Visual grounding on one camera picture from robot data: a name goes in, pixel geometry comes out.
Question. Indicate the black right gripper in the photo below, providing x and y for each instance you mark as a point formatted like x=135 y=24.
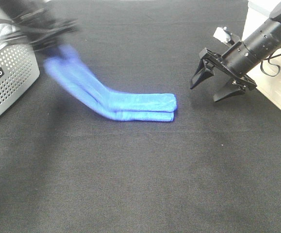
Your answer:
x=236 y=62

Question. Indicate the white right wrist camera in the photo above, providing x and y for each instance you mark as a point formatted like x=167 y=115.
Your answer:
x=225 y=36

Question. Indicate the white plastic storage crate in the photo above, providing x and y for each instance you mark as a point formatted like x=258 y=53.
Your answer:
x=270 y=86

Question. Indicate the black table cover cloth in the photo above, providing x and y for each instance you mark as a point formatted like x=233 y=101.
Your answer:
x=215 y=169

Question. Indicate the grey perforated laundry basket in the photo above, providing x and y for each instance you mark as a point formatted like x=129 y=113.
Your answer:
x=18 y=69

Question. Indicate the grey towel in basket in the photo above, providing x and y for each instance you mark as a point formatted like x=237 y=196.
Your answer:
x=6 y=29

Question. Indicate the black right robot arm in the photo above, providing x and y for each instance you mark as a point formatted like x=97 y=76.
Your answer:
x=266 y=39

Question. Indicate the blue microfiber towel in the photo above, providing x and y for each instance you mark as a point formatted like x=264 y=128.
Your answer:
x=77 y=79

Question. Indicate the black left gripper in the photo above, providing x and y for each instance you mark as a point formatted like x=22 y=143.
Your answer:
x=40 y=29

